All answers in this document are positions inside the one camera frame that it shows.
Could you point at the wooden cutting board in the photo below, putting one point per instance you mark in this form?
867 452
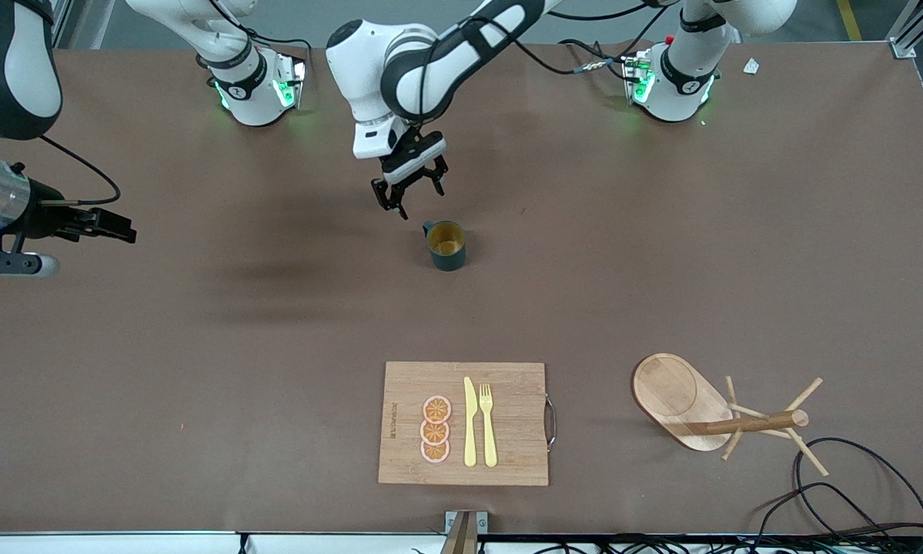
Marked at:
515 431

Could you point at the metal table edge bracket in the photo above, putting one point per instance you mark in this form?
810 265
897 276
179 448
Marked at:
465 531

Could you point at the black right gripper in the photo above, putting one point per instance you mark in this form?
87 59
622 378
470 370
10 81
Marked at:
48 216

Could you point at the brown table mat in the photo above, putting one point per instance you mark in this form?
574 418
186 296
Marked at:
353 323

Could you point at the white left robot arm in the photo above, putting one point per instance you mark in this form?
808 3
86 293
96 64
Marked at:
369 61

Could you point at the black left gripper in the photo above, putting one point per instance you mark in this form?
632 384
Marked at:
412 171

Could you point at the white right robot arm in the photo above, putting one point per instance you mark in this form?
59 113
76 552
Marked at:
249 100

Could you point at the yellow plastic knife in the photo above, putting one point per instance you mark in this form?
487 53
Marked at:
469 423

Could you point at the yellow plastic fork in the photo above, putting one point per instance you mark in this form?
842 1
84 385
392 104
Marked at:
489 438

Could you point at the aluminium frame profile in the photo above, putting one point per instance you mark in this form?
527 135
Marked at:
904 48
62 15

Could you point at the dark green cup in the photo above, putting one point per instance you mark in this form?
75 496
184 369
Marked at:
449 261

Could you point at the wooden cup rack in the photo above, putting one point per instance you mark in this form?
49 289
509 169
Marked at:
673 392

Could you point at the toy orange slice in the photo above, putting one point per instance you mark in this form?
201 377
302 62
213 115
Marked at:
435 452
434 433
436 409

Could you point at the white table edge rail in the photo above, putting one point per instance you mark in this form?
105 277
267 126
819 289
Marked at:
84 545

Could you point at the white paper scrap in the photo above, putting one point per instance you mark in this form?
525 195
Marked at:
752 66

